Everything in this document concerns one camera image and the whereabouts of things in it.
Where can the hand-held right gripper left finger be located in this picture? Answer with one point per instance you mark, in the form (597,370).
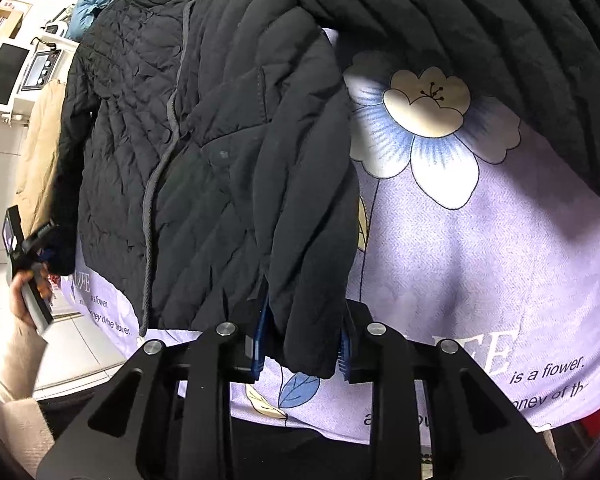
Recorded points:
(259,342)

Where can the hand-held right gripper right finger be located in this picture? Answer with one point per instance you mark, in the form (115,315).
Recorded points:
(344,355)

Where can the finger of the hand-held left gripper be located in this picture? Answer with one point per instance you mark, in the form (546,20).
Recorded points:
(39,241)

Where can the black quilted jacket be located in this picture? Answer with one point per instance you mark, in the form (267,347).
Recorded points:
(220,160)

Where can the person's left forearm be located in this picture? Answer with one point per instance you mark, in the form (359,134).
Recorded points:
(15,375)

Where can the person's left hand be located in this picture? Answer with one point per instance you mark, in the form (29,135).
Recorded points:
(19,300)

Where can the red patterned cloth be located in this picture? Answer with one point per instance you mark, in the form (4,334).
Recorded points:
(56,287)

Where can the beige jacket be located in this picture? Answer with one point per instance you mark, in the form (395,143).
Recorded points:
(42,150)

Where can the purple floral blanket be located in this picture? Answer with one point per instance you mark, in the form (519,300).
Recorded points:
(455,260)

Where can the white framed monitor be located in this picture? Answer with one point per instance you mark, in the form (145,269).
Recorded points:
(2,72)

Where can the small white appliance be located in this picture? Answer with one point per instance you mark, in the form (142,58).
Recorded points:
(57,27)

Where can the black puffer coat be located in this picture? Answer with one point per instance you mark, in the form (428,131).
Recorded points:
(470,25)

